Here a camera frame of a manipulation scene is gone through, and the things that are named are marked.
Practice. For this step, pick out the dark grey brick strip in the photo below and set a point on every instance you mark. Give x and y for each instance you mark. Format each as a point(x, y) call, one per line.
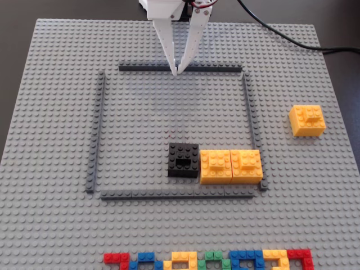
point(135, 67)
point(95, 132)
point(253, 126)
point(146, 194)

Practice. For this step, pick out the yellow brick letter E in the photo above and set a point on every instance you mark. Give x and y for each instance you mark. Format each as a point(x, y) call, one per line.
point(275, 254)

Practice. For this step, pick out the blue brick letter O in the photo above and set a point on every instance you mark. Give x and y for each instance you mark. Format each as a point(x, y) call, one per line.
point(146, 256)

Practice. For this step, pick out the red brick letter L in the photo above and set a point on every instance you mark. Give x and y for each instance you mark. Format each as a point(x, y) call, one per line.
point(308, 258)

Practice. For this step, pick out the green brick letter O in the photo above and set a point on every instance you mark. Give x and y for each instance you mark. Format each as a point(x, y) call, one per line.
point(213, 255)

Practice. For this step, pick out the black brick cube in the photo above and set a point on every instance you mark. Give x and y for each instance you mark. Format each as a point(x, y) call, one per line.
point(174, 170)

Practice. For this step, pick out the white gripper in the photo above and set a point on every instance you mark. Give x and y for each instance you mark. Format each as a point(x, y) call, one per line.
point(164, 12)

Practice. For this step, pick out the red brick letter T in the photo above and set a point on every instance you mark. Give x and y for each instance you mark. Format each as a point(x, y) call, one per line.
point(112, 258)

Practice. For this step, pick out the grey studded baseplate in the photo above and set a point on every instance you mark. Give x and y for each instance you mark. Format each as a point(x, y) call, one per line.
point(56, 140)

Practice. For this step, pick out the yellow brick cube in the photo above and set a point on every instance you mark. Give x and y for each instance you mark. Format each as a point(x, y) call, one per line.
point(308, 129)
point(215, 177)
point(247, 177)

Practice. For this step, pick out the yellow brick letter B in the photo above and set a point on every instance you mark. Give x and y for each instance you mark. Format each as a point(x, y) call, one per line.
point(180, 256)

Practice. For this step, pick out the blue brick letter G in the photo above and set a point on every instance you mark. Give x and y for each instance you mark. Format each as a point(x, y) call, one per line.
point(242, 254)

